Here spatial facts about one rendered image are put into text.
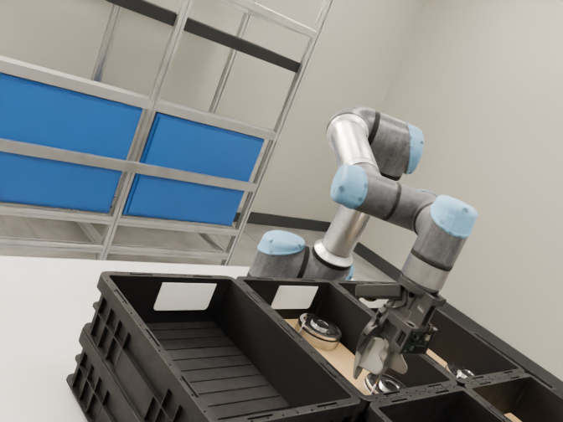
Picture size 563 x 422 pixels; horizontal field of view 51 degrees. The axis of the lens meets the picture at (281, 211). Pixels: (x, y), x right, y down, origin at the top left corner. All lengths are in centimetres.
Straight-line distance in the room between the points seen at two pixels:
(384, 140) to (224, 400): 71
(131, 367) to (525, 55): 416
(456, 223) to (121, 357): 58
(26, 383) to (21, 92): 173
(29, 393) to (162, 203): 215
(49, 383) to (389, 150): 88
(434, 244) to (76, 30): 294
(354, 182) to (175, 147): 212
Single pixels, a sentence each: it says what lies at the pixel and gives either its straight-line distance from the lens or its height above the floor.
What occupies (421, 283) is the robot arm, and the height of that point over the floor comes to 112.
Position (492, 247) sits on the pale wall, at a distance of 459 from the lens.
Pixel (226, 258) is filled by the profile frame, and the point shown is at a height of 11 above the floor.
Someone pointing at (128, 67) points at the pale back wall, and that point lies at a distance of 382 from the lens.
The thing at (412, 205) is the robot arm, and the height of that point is 122.
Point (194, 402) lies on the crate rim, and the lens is 82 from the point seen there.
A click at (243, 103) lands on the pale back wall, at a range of 433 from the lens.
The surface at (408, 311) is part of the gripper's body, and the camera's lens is 105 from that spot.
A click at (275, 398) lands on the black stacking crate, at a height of 83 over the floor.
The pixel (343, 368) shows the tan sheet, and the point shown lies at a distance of 129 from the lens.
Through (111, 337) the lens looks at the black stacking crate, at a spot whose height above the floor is 85.
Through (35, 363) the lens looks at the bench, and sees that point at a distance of 121.
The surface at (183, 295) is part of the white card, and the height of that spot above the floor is 89.
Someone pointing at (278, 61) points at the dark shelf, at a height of 131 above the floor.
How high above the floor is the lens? 139
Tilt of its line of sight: 14 degrees down
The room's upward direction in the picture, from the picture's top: 22 degrees clockwise
